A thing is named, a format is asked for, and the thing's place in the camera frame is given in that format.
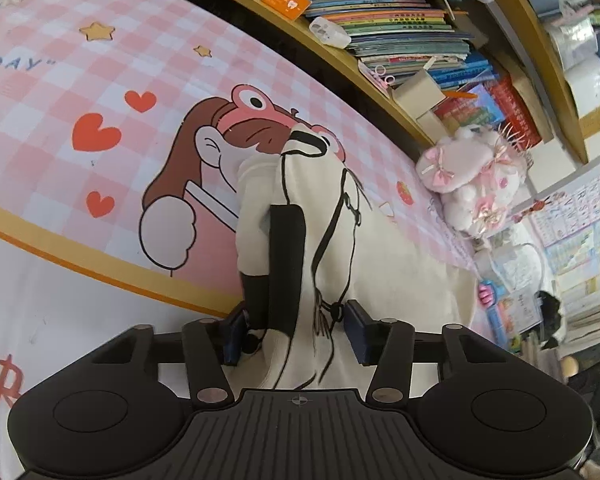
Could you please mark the pink hand toy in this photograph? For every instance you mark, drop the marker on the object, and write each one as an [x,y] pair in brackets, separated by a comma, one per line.
[486,294]

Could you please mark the red thick dictionary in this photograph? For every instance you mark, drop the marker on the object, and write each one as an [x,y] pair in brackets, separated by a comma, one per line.
[512,110]

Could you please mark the row of colourful books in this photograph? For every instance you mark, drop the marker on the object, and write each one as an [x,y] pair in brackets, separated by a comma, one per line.
[405,15]

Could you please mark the small white case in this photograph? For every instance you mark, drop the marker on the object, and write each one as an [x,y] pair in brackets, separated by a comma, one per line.
[330,32]

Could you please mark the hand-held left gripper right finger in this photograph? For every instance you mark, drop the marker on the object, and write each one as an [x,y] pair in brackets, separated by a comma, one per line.
[357,335]

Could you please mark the pink checked printed desk mat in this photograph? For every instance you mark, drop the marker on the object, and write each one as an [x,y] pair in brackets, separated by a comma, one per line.
[55,85]

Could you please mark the cream T-shirt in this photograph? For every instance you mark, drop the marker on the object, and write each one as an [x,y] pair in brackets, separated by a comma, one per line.
[405,270]

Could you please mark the stack of white books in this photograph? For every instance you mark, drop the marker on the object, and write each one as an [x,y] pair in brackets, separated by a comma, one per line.
[595,305]

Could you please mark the small cream box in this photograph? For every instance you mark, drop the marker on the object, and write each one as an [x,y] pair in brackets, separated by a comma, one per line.
[432,125]

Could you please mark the white pink plush bunny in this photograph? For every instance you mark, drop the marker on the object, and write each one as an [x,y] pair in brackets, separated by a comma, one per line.
[460,160]

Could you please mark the black white furry toy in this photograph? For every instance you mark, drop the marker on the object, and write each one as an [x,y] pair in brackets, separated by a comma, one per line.
[552,315]

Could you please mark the wall poster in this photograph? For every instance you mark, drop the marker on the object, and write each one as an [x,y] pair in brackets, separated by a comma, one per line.
[580,220]

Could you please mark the wooden white bookshelf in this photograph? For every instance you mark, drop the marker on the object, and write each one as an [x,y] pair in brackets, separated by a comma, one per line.
[340,66]

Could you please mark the white tissue roll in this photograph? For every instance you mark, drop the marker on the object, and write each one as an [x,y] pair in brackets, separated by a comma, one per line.
[587,85]

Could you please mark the small beige cardboard box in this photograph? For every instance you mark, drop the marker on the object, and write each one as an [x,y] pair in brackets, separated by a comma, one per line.
[420,92]

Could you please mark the pink scissors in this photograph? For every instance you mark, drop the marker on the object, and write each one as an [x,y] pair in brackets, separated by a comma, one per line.
[382,75]

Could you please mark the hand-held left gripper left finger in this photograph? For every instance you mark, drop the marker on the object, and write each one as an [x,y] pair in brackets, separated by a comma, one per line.
[235,335]

